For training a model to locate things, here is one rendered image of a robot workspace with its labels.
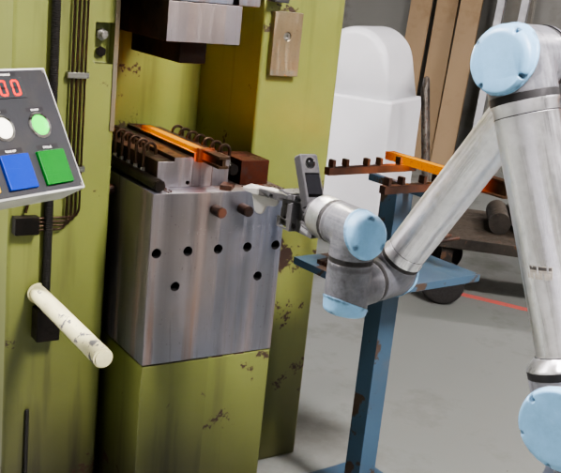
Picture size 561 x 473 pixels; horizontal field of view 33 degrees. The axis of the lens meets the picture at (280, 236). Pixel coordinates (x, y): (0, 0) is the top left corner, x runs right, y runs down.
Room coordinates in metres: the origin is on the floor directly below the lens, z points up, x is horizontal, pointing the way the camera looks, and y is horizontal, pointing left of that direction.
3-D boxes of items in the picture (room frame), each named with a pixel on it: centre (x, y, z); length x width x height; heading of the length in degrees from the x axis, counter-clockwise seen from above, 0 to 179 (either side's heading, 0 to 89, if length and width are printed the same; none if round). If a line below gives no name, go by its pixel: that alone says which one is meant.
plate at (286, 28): (2.63, 0.04, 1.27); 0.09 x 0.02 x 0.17; 124
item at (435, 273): (2.44, -0.29, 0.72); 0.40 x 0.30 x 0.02; 128
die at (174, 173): (2.52, 0.35, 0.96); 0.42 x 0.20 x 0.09; 34
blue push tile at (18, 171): (1.90, 0.55, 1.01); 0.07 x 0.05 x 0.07; 149
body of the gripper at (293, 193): (1.97, -0.05, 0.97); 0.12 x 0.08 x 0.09; 33
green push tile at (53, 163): (1.98, 0.49, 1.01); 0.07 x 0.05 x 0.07; 149
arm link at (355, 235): (1.82, -0.14, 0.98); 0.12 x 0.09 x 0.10; 33
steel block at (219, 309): (2.56, 0.31, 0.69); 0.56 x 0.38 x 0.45; 34
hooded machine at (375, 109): (5.58, -0.36, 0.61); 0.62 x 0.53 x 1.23; 65
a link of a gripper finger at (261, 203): (2.01, 0.05, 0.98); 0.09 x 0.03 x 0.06; 69
